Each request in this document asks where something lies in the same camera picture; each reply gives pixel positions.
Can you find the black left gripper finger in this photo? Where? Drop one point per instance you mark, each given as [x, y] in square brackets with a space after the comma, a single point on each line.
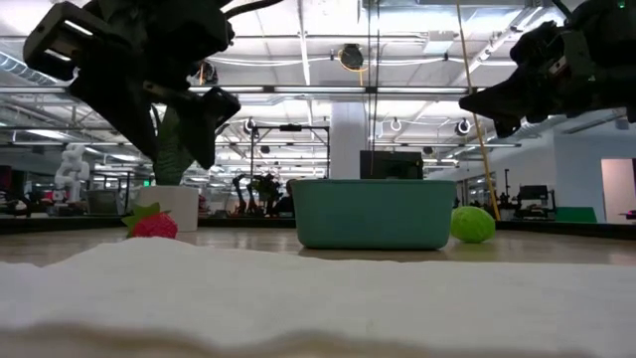
[124, 109]
[208, 124]

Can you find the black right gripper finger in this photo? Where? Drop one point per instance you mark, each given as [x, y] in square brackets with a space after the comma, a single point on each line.
[508, 126]
[502, 102]

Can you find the green lime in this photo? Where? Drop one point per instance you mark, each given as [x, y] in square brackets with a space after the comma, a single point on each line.
[472, 225]

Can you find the red strawberry with green leaves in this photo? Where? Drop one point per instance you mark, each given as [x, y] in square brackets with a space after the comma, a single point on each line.
[156, 226]

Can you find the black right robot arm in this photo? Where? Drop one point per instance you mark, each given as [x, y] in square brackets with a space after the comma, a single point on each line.
[616, 50]

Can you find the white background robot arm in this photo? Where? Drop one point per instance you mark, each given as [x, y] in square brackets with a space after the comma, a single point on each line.
[72, 171]

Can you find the teal plastic tupperware container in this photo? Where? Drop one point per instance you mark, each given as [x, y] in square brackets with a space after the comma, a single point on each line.
[372, 214]

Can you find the green snake plant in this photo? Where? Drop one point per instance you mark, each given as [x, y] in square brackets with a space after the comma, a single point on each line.
[171, 159]

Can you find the black background monitor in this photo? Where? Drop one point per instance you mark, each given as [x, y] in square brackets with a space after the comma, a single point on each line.
[534, 196]

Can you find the black background robot arms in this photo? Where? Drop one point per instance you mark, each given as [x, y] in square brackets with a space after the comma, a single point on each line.
[261, 191]

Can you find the white plant pot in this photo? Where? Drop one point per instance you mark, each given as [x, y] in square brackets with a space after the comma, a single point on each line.
[179, 206]

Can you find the white folded towel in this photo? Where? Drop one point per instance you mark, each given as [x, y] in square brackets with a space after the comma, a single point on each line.
[318, 298]

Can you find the black background rig frame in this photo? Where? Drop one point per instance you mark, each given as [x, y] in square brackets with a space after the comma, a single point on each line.
[290, 128]

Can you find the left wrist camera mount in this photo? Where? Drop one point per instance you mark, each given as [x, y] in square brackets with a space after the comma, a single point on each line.
[54, 40]

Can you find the black aluminium table frame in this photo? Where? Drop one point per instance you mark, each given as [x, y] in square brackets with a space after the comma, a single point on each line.
[59, 225]

